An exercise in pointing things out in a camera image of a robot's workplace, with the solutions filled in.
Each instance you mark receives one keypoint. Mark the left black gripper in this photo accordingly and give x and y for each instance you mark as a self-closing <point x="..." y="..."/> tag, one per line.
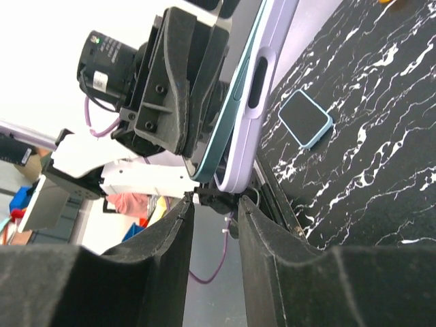
<point x="152" y="88"/>

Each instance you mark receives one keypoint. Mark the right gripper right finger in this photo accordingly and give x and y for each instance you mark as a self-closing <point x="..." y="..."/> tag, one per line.
<point x="287" y="282"/>

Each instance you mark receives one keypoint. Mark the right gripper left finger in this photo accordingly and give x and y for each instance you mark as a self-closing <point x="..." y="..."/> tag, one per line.
<point x="139" y="282"/>

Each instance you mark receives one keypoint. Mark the lilac phone case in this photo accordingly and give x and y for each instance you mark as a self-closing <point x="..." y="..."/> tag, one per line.
<point x="252" y="94"/>

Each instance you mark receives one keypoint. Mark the phone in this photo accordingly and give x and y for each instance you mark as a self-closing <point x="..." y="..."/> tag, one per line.
<point x="305" y="120"/>
<point x="219" y="121"/>

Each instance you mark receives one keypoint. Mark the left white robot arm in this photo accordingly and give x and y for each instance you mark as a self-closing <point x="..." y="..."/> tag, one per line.
<point x="77" y="165"/>

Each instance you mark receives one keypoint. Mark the phone in blue case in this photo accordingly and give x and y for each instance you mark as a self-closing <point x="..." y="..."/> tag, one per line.
<point x="305" y="120"/>

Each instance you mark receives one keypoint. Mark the dark plastic crate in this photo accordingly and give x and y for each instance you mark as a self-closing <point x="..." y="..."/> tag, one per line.
<point x="59" y="229"/>

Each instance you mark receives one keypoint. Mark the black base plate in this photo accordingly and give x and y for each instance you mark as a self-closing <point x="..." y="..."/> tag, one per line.
<point x="264" y="191"/>

